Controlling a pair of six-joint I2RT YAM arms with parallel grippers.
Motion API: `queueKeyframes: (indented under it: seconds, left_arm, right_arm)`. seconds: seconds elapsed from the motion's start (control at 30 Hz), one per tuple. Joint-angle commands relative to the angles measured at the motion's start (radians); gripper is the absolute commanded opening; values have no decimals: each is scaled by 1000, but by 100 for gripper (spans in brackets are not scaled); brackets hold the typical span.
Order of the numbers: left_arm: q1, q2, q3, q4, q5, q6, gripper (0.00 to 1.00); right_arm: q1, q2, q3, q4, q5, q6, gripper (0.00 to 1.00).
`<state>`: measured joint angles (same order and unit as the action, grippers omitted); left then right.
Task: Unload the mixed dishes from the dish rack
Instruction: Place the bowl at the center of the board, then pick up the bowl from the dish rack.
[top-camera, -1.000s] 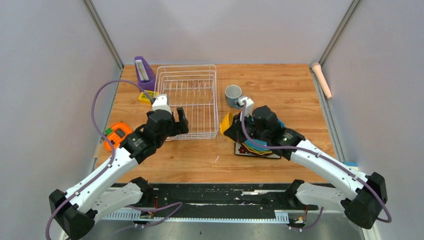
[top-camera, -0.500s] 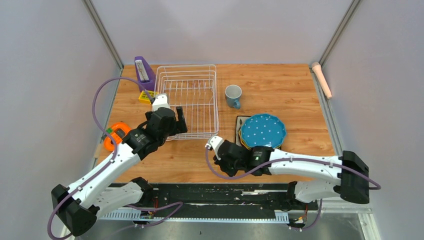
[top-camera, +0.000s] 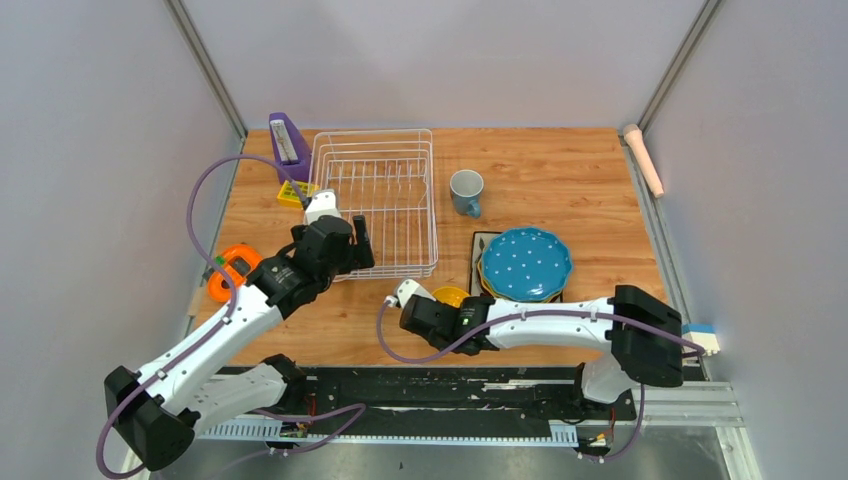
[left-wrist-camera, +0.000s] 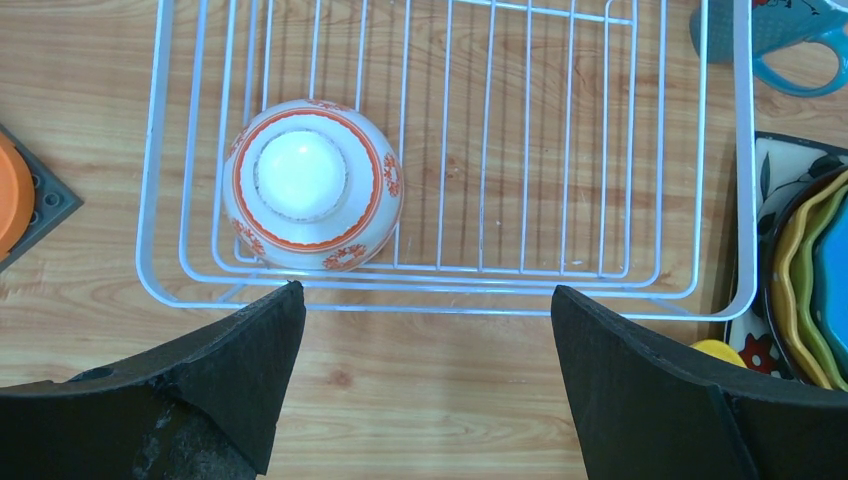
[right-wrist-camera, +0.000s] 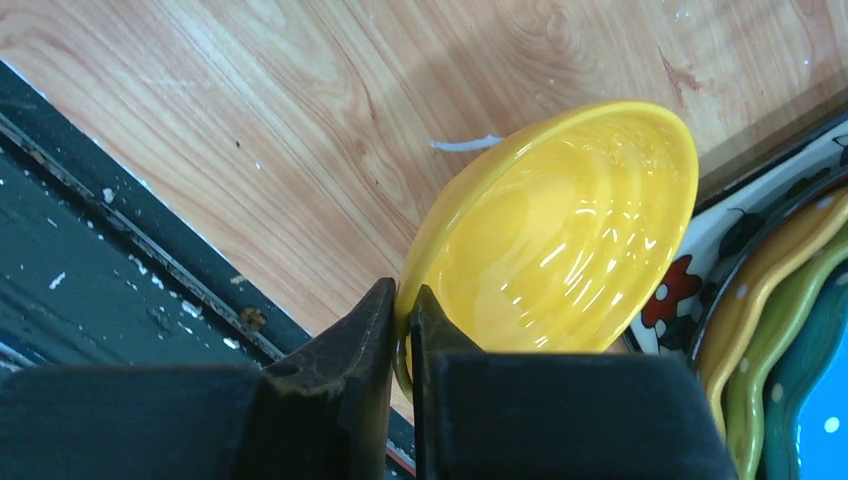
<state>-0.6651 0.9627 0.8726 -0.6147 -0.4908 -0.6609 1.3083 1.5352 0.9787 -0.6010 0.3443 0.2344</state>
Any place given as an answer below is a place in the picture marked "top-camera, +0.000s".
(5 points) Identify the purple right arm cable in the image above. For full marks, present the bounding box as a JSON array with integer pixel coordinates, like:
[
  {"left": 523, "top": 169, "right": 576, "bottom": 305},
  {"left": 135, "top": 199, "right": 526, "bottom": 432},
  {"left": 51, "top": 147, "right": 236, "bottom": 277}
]
[{"left": 376, "top": 301, "right": 708, "bottom": 464}]

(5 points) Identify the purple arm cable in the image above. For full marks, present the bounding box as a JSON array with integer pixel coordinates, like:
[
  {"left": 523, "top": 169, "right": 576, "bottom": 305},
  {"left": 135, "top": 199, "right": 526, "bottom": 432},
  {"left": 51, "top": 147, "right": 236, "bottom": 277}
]
[
  {"left": 376, "top": 301, "right": 708, "bottom": 464},
  {"left": 95, "top": 153, "right": 367, "bottom": 480}
]

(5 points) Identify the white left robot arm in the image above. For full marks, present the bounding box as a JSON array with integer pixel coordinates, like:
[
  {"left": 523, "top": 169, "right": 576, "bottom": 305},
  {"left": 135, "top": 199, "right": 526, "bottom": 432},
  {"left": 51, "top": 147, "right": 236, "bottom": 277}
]
[{"left": 97, "top": 215, "right": 375, "bottom": 472}]

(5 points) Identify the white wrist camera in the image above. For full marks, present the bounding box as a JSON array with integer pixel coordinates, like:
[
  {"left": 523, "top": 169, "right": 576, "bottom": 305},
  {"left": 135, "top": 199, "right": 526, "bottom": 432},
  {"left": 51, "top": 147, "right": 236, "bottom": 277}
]
[
  {"left": 385, "top": 278, "right": 435, "bottom": 309},
  {"left": 304, "top": 189, "right": 342, "bottom": 225}
]

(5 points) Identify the white blue toy block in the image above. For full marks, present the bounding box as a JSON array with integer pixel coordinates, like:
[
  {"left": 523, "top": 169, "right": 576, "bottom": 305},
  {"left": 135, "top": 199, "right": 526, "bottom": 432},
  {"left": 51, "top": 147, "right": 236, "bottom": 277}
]
[{"left": 681, "top": 323, "right": 721, "bottom": 357}]

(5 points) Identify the square floral plate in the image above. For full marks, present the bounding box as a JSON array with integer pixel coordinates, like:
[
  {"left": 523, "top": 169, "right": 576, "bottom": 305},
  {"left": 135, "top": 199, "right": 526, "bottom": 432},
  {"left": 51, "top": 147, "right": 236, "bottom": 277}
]
[{"left": 468, "top": 230, "right": 565, "bottom": 306}]

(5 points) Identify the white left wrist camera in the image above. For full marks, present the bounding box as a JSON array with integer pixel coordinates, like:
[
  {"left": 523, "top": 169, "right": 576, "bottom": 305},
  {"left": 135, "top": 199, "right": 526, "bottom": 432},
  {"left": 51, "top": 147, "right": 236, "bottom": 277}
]
[{"left": 304, "top": 189, "right": 342, "bottom": 225}]

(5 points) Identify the yellow green toy block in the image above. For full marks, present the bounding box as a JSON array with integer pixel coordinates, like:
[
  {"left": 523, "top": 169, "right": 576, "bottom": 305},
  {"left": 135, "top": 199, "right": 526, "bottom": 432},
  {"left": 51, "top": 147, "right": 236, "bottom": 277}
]
[{"left": 276, "top": 180, "right": 317, "bottom": 209}]

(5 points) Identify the beige cylinder handle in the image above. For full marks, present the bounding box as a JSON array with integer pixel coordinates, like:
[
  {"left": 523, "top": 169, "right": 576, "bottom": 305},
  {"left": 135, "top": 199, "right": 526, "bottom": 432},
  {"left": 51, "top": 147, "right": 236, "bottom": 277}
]
[{"left": 622, "top": 124, "right": 665, "bottom": 199}]

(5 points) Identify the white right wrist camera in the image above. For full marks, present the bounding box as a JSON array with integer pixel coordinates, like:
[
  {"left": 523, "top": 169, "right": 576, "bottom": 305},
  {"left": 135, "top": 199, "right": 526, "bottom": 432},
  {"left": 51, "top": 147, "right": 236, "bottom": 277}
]
[{"left": 385, "top": 278, "right": 435, "bottom": 309}]

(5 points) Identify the purple metronome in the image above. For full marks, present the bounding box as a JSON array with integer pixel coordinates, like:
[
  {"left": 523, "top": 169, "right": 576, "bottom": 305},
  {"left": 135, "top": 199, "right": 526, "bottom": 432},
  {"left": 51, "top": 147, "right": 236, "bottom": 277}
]
[{"left": 268, "top": 112, "right": 312, "bottom": 182}]

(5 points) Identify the blue polka dot plate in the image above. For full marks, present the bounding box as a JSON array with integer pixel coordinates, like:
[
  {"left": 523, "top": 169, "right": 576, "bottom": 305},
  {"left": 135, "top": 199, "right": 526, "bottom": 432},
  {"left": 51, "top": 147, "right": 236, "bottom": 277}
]
[{"left": 480, "top": 227, "right": 575, "bottom": 303}]

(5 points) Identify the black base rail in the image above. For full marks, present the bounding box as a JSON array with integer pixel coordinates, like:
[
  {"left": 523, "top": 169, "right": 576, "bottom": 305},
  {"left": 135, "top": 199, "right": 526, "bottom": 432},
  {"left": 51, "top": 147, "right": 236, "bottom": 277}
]
[{"left": 142, "top": 364, "right": 743, "bottom": 448}]

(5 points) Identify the teal floral mug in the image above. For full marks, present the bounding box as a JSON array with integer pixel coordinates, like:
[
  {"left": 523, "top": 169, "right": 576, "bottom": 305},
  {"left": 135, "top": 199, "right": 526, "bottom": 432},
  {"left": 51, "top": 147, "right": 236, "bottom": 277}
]
[{"left": 449, "top": 169, "right": 485, "bottom": 219}]

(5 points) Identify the green polka dot plate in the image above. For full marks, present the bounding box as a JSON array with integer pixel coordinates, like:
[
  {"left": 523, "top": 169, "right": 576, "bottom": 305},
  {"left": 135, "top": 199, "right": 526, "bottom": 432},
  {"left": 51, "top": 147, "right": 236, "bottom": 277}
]
[{"left": 474, "top": 265, "right": 564, "bottom": 303}]

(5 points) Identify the yellow ribbed bowl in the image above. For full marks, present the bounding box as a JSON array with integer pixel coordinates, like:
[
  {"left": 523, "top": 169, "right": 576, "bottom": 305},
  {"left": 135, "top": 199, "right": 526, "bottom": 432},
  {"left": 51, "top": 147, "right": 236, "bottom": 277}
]
[{"left": 432, "top": 286, "right": 470, "bottom": 308}]

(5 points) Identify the white wire dish rack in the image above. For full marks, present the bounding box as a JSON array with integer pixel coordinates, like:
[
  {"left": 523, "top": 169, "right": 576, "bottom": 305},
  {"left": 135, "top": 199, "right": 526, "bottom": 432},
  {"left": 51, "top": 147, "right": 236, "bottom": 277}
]
[{"left": 310, "top": 128, "right": 439, "bottom": 281}]

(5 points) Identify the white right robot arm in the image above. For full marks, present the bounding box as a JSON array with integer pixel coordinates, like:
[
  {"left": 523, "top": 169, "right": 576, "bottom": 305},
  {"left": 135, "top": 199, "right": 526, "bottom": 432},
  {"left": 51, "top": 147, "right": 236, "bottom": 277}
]
[{"left": 393, "top": 280, "right": 686, "bottom": 418}]

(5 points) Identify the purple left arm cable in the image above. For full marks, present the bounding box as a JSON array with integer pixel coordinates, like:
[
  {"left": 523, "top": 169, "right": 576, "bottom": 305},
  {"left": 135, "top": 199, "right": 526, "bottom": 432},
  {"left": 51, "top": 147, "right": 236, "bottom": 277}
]
[{"left": 95, "top": 153, "right": 367, "bottom": 480}]

